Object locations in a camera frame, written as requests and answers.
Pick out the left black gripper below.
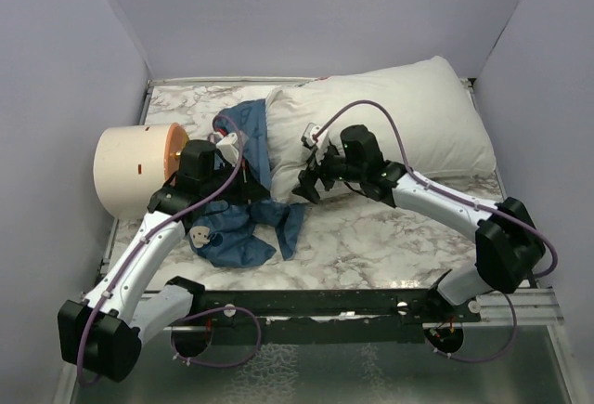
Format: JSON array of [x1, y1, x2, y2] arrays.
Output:
[[201, 158, 271, 206]]

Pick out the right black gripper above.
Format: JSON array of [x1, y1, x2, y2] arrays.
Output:
[[293, 140, 366, 202]]

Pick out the blue lettered pillowcase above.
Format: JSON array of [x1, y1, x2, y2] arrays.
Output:
[[188, 99, 305, 268]]

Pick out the white pillow with red logo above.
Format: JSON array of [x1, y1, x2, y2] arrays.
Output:
[[265, 56, 496, 203]]

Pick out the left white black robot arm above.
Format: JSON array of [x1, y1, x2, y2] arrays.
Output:
[[58, 132, 269, 383]]

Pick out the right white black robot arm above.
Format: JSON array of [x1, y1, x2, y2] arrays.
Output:
[[293, 124, 545, 321]]

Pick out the cream cylinder with orange lid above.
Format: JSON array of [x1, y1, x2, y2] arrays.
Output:
[[93, 123, 189, 220]]

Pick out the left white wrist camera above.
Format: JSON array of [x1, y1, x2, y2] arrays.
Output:
[[207, 131, 248, 165]]

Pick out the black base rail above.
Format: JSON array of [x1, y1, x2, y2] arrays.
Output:
[[169, 276, 480, 347]]

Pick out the aluminium frame rail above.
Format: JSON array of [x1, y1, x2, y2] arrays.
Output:
[[476, 288, 564, 326]]

